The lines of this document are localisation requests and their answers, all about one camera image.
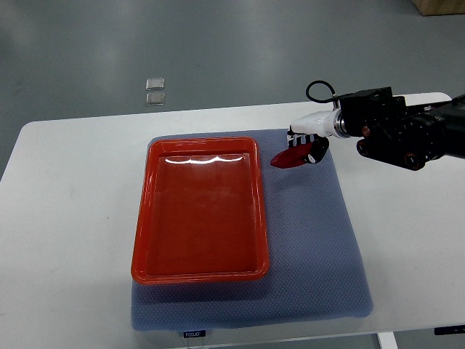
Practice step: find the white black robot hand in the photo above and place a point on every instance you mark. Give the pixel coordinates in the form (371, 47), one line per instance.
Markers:
(314, 128)

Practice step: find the red pepper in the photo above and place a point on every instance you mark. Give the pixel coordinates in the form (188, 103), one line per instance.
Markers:
(295, 156)

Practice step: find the red plastic tray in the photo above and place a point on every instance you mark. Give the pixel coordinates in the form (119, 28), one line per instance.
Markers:
(201, 215)

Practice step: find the blue-grey padded mat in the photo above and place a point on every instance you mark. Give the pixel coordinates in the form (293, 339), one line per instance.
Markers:
(316, 270)

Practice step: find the cardboard box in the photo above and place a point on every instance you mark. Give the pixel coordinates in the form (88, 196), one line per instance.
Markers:
(439, 7)

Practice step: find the upper metal floor plate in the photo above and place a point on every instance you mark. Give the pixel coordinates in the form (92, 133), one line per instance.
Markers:
(155, 83)

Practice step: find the white table leg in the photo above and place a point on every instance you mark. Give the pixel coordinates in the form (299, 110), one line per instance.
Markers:
(387, 340)

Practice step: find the black table label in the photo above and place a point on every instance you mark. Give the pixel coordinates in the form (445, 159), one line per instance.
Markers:
(194, 334)

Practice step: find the dark table control panel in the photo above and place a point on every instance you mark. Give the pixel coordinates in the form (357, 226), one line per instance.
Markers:
(449, 330)

